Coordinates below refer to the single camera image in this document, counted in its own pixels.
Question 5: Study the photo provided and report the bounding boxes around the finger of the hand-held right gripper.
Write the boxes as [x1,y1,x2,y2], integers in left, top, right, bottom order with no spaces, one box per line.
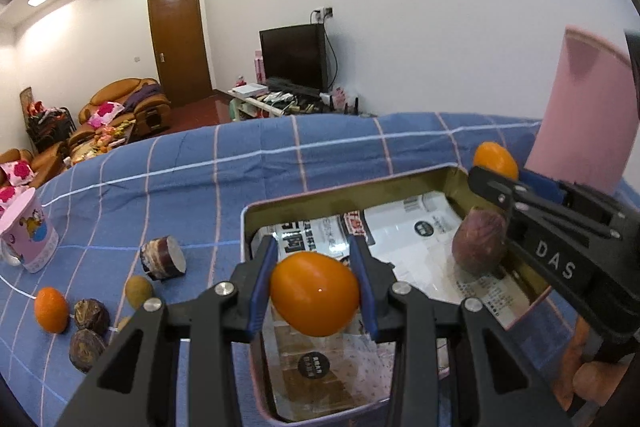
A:
[520,169,636,220]
[467,165,623,243]

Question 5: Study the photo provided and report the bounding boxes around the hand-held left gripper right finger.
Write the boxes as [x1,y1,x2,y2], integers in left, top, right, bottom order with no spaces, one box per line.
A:
[348,234,576,427]

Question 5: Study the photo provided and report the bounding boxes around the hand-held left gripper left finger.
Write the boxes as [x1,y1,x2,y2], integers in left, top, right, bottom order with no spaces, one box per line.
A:
[55,237,278,427]

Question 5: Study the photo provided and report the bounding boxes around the orange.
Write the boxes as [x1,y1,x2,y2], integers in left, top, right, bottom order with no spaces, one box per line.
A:
[473,142,520,182]
[270,253,361,337]
[34,287,69,334]

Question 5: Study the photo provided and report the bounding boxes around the purple passion fruit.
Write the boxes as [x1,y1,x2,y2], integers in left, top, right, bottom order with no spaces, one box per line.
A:
[451,207,511,275]

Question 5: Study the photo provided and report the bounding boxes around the pink tin box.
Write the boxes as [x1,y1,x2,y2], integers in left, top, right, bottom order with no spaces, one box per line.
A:
[239,164,553,424]

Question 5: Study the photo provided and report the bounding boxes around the brown jar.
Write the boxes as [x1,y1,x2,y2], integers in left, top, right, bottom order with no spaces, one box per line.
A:
[140,234,187,281]

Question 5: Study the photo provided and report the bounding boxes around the small brown kiwi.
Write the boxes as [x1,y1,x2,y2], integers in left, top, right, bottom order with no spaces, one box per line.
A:
[124,275,155,309]

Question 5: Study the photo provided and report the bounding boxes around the dark brown round fruit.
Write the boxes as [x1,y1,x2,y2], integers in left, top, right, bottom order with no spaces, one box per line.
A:
[68,329,108,374]
[73,298,111,336]

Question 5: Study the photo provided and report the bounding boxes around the person's right hand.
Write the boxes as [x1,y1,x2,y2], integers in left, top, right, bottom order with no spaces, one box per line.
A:
[557,321,631,414]

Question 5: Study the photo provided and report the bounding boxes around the black and white printed packet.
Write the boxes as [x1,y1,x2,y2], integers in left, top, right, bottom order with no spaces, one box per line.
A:
[250,217,351,263]

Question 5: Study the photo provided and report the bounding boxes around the white barcode packet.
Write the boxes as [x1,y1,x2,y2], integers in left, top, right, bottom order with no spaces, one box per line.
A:
[362,191,466,293]

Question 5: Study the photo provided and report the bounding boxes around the pink tin lid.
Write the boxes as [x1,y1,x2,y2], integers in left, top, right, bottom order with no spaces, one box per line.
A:
[525,25,640,198]

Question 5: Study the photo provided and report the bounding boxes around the white text packet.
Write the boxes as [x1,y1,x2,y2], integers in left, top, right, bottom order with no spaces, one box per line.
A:
[452,269,533,330]

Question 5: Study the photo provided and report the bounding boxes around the blue checked blanket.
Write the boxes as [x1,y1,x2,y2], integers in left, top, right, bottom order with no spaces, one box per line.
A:
[0,112,640,427]

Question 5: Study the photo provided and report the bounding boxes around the black router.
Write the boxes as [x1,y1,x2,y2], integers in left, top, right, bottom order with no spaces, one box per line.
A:
[327,94,363,115]

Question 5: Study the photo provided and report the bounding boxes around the white television stand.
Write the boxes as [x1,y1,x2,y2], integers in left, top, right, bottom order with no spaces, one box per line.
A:
[227,84,373,122]

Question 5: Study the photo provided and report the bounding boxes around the wooden coffee table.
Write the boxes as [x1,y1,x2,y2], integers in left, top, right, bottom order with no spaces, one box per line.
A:
[67,119,137,165]

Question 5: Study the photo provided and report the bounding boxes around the brown leather sofa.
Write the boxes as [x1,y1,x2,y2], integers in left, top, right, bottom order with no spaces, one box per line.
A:
[77,78,173,142]

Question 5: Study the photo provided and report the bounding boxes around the pile of snacks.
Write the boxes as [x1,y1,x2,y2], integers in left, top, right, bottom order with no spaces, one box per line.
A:
[75,122,133,158]

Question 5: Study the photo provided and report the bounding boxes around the purple cloth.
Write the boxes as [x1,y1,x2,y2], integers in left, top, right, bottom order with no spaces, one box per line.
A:
[125,83,163,112]

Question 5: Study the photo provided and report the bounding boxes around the black television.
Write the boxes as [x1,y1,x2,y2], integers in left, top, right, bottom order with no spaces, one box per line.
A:
[259,24,328,92]

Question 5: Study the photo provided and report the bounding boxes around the pink floral cushion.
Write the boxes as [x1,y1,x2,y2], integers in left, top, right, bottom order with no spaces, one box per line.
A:
[0,186,26,208]
[87,102,123,130]
[0,159,38,188]

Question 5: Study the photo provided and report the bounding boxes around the pink printed cup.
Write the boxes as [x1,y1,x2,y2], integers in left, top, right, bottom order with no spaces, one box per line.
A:
[0,188,59,274]

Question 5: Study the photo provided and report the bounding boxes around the brown leather armchair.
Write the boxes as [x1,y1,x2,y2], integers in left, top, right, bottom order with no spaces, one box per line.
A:
[0,142,71,190]

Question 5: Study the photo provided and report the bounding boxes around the brown wooden door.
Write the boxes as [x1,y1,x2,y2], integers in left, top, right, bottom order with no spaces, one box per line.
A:
[147,0,213,108]

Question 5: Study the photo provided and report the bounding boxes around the black rack with red items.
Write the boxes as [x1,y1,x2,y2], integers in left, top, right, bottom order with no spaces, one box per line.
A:
[25,104,76,152]

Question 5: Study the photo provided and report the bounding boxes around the rolled mat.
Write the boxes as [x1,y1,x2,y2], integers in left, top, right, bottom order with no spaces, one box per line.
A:
[20,88,36,128]

